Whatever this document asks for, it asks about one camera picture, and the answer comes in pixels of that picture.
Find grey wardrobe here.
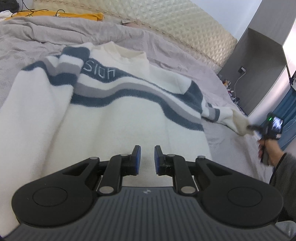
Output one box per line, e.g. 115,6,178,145
219,1,295,114

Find clutter of small bottles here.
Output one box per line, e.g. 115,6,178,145
222,73,245,114

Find person right hand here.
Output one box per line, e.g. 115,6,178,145
258,139,285,167

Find grey sleeve forearm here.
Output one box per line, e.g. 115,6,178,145
269,153,295,222

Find cream quilted headboard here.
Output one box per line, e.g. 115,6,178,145
33,0,237,73

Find black charging cable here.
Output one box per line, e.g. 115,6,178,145
9,0,68,18

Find yellow pillow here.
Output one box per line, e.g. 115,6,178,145
1,9,104,21

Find pink pillow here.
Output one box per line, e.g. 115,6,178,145
121,20,145,29

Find grey bed duvet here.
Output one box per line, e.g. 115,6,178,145
1,16,273,182

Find white striped fleece sweater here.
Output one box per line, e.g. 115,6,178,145
1,42,249,234

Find white charger cable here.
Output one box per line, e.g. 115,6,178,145
233,66,247,98

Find blue curtain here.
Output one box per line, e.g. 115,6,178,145
274,73,296,150

